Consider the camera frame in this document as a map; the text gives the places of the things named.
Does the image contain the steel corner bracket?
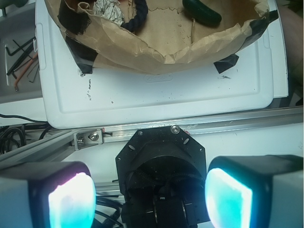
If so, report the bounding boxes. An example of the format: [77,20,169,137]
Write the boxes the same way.
[73,129,104,151]

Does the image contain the dark blue rope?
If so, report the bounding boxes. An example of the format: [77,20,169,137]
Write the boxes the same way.
[121,0,149,32]

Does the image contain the black cables bundle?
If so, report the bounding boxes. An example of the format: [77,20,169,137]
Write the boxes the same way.
[0,113,52,152]

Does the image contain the aluminium frame rail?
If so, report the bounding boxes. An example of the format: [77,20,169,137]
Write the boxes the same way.
[0,106,304,165]

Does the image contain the orange hex key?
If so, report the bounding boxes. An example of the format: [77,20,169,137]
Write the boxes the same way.
[14,52,38,91]

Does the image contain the black hex keys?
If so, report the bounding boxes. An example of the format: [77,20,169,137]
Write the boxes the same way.
[5,38,34,79]

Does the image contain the brown paper bag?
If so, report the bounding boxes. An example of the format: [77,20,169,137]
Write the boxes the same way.
[45,0,278,75]

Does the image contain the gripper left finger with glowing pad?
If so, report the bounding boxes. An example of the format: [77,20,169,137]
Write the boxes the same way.
[0,161,96,228]

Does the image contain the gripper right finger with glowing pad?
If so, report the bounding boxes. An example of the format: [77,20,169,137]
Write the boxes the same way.
[205,155,304,228]

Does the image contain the green toy cucumber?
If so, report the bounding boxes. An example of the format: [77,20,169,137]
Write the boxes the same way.
[182,0,222,26]

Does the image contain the white paper ball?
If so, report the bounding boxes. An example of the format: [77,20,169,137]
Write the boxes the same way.
[93,0,124,26]

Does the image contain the grey tray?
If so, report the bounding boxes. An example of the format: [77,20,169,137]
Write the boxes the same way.
[0,2,42,104]

